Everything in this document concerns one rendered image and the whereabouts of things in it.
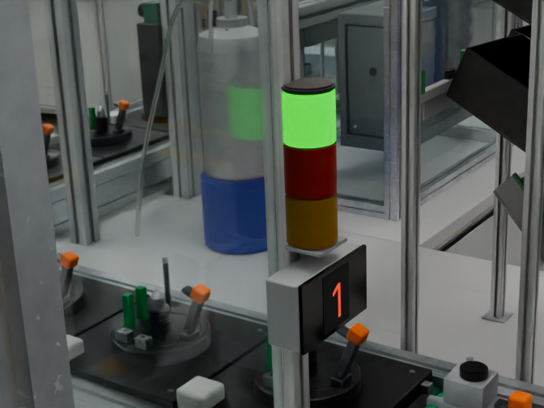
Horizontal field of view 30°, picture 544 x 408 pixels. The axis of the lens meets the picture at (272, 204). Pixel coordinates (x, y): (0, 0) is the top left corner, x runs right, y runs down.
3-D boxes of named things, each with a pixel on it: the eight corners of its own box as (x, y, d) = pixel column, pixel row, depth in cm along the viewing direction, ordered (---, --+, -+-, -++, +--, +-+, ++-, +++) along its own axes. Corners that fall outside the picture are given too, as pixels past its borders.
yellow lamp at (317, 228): (347, 236, 99) (346, 189, 97) (320, 253, 95) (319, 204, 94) (304, 227, 102) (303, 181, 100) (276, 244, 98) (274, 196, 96)
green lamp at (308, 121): (346, 138, 96) (345, 87, 94) (318, 150, 92) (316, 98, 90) (301, 131, 98) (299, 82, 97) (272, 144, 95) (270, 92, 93)
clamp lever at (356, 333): (351, 376, 127) (371, 329, 123) (343, 382, 125) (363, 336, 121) (328, 359, 128) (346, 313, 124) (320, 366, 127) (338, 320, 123)
